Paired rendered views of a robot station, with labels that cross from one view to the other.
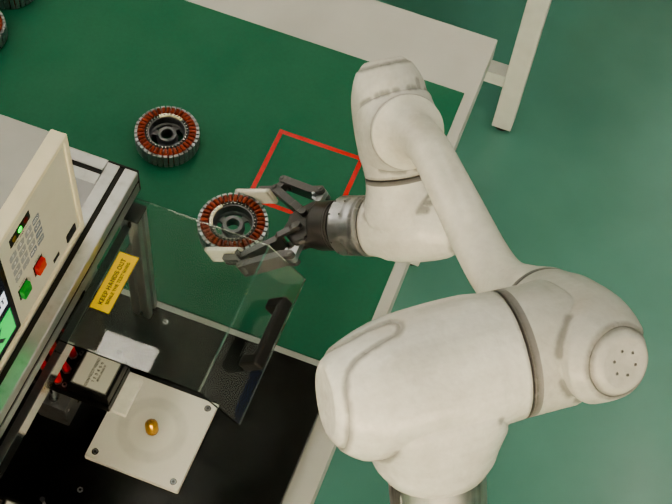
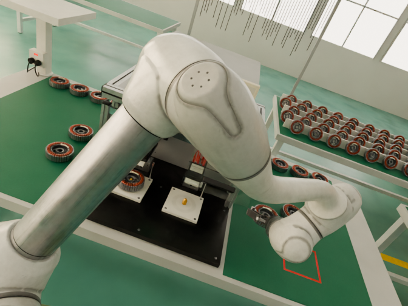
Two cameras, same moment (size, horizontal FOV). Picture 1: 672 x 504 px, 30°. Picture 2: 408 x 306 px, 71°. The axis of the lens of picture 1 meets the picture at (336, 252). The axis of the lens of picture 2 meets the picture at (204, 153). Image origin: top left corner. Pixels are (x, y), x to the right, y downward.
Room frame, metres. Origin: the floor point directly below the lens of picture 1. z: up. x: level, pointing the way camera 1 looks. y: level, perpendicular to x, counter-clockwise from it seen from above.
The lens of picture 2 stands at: (0.51, -0.63, 1.62)
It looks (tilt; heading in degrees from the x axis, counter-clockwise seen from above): 32 degrees down; 75
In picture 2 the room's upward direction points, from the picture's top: 21 degrees clockwise
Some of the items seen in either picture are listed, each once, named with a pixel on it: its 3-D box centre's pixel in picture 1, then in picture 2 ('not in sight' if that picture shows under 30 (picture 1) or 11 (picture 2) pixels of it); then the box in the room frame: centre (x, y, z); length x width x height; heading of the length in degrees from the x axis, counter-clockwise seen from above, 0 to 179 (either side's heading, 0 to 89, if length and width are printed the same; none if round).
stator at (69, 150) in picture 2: not in sight; (59, 151); (0.17, 0.43, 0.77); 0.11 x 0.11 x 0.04
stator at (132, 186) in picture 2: not in sight; (130, 180); (0.49, 0.30, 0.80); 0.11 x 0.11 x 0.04
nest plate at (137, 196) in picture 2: not in sight; (130, 184); (0.49, 0.30, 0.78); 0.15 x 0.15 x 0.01; 76
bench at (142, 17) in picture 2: not in sight; (101, 27); (-0.46, 3.99, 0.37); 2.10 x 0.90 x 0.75; 166
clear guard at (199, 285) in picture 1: (163, 299); (223, 163); (0.81, 0.22, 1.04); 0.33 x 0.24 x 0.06; 76
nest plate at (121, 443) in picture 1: (152, 431); (183, 204); (0.73, 0.24, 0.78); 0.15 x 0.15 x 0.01; 76
